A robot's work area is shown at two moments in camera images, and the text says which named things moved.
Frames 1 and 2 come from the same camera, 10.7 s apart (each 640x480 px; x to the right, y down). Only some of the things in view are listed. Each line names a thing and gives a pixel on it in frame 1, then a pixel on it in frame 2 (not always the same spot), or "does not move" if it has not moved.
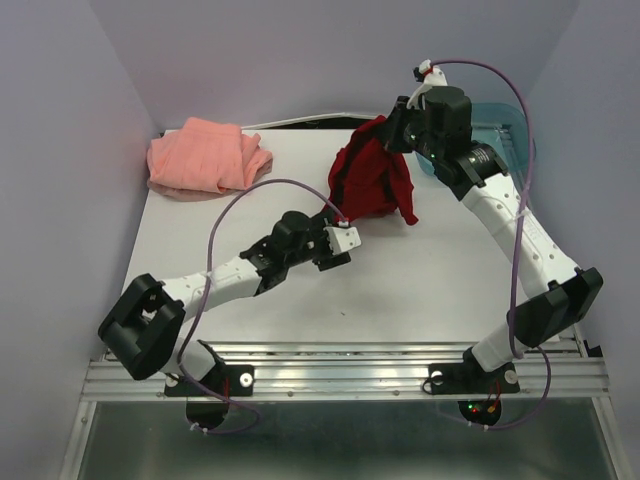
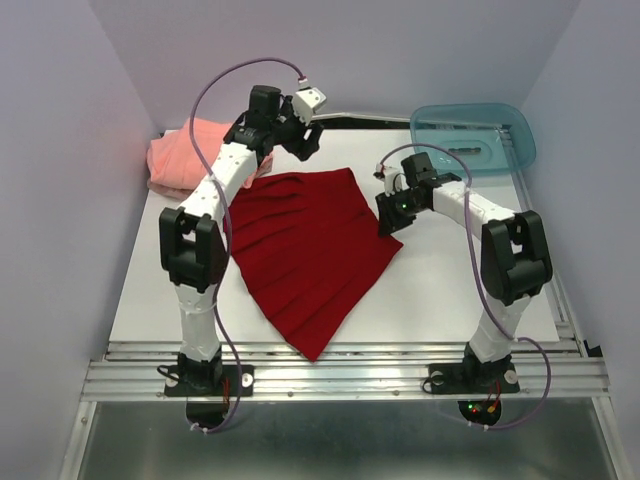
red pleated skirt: x=367 y=179 -> x=310 y=247
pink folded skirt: x=203 y=158 does not move
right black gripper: x=397 y=116 -> x=388 y=220
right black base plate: x=468 y=378 does not move
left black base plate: x=226 y=380 does not move
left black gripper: x=327 y=258 -> x=301 y=148
